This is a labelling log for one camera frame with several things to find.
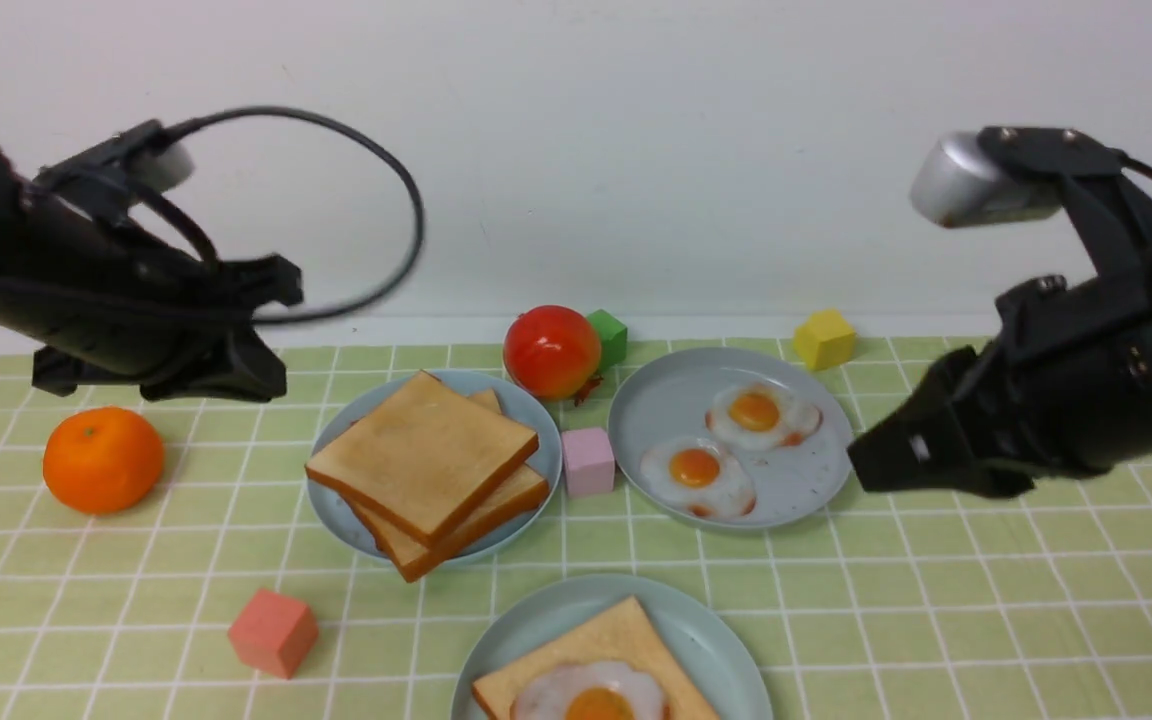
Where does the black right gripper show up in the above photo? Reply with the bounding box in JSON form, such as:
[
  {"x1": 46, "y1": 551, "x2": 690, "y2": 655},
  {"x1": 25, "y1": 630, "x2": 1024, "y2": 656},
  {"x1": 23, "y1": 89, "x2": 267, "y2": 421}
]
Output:
[{"x1": 847, "y1": 282, "x2": 1152, "y2": 498}]

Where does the black left camera cable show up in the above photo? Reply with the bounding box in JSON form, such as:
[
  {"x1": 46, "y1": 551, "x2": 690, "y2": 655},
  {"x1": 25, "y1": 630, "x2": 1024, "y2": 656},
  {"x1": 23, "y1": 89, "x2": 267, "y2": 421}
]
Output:
[{"x1": 126, "y1": 105, "x2": 426, "y2": 326}]

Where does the orange mandarin fruit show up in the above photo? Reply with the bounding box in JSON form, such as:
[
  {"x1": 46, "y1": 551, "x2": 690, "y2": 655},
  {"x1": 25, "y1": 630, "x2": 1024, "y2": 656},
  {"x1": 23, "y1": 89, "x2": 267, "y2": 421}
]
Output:
[{"x1": 41, "y1": 406, "x2": 166, "y2": 516}]

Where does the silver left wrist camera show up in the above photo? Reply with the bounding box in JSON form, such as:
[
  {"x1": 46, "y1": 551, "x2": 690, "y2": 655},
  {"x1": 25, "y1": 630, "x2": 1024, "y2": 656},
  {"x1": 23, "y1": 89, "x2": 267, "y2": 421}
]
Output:
[{"x1": 127, "y1": 143, "x2": 195, "y2": 194}]

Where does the red pomegranate fruit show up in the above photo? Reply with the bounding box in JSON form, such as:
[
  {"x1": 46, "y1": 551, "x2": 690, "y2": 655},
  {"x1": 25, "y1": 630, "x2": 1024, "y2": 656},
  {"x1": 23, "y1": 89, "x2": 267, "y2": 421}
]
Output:
[{"x1": 503, "y1": 305, "x2": 602, "y2": 406}]

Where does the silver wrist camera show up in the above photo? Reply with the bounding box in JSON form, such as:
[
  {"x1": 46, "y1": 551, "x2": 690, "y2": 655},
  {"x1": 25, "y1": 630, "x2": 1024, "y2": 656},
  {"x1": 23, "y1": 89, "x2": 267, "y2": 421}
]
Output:
[
  {"x1": 127, "y1": 143, "x2": 195, "y2": 194},
  {"x1": 909, "y1": 131, "x2": 1061, "y2": 229}
]

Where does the light blue front plate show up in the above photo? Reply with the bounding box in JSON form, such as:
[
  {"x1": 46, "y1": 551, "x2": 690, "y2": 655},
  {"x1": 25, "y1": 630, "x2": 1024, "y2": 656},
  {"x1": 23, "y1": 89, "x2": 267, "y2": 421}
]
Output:
[{"x1": 445, "y1": 573, "x2": 774, "y2": 719}]

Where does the salmon red cube block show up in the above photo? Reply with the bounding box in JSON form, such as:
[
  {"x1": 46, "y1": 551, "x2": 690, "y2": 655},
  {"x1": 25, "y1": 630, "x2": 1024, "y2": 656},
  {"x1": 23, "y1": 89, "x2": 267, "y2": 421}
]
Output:
[{"x1": 227, "y1": 588, "x2": 320, "y2": 680}]

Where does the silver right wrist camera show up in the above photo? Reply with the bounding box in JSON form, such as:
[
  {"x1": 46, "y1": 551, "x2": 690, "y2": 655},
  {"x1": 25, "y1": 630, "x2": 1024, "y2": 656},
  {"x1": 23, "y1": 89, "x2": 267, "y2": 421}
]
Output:
[{"x1": 909, "y1": 131, "x2": 1061, "y2": 229}]

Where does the green cube block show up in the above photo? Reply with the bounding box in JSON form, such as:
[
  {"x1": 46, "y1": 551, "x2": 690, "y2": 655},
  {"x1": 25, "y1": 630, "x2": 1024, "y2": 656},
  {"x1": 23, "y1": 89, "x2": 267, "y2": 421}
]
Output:
[{"x1": 586, "y1": 309, "x2": 628, "y2": 373}]

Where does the yellow cube block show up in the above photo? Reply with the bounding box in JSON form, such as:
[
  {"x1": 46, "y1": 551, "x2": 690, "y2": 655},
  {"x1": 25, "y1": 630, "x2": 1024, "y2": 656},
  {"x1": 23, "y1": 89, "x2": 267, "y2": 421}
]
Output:
[{"x1": 791, "y1": 306, "x2": 858, "y2": 372}]

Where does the fried egg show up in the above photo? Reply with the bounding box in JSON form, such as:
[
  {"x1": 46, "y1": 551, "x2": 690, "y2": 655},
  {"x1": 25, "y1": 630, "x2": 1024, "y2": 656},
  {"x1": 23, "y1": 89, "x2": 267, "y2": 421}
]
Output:
[
  {"x1": 509, "y1": 661, "x2": 669, "y2": 719},
  {"x1": 637, "y1": 435, "x2": 756, "y2": 520},
  {"x1": 705, "y1": 382, "x2": 823, "y2": 452}
]

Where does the green checkered tablecloth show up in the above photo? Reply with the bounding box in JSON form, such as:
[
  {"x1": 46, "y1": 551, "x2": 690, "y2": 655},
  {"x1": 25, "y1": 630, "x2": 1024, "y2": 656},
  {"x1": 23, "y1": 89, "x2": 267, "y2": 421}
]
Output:
[{"x1": 0, "y1": 344, "x2": 1152, "y2": 719}]

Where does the grey plate with eggs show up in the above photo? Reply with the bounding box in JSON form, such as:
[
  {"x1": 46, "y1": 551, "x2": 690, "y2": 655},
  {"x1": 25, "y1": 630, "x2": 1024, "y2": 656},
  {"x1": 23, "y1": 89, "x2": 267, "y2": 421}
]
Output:
[{"x1": 608, "y1": 347, "x2": 852, "y2": 533}]

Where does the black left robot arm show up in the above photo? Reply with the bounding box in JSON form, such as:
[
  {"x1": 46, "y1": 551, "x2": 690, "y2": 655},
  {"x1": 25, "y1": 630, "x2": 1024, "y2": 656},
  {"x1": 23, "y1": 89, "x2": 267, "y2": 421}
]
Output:
[{"x1": 0, "y1": 120, "x2": 303, "y2": 404}]

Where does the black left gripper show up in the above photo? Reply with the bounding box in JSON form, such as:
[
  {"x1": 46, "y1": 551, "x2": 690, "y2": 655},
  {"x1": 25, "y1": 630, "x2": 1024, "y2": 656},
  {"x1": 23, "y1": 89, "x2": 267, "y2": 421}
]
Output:
[{"x1": 31, "y1": 306, "x2": 288, "y2": 404}]

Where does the pink cube block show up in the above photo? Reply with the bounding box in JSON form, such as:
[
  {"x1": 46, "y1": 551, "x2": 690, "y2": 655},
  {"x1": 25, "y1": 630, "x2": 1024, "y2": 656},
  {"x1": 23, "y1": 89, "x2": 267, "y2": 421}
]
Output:
[{"x1": 562, "y1": 427, "x2": 617, "y2": 498}]

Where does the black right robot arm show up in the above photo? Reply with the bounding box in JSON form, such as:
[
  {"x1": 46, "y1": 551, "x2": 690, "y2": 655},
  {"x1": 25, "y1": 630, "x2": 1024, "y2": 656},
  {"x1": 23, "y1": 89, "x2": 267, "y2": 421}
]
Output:
[{"x1": 847, "y1": 258, "x2": 1152, "y2": 498}]

